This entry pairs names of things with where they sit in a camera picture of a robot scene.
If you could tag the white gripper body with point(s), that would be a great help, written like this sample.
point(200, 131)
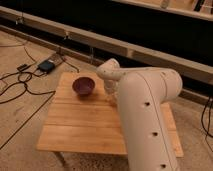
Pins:
point(110, 87)

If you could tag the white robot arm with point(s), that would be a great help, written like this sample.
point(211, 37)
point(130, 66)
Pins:
point(139, 94)

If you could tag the purple bowl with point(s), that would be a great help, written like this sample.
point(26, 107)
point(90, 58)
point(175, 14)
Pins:
point(83, 86)

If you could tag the wooden table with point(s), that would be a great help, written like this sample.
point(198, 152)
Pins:
point(88, 124)

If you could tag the black power adapter box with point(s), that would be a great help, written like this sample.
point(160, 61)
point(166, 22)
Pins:
point(46, 66)

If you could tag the small black plug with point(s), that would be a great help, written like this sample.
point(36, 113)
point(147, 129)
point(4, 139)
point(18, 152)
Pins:
point(23, 67)

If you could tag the wooden rail beam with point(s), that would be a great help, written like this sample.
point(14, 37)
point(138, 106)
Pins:
point(188, 68)

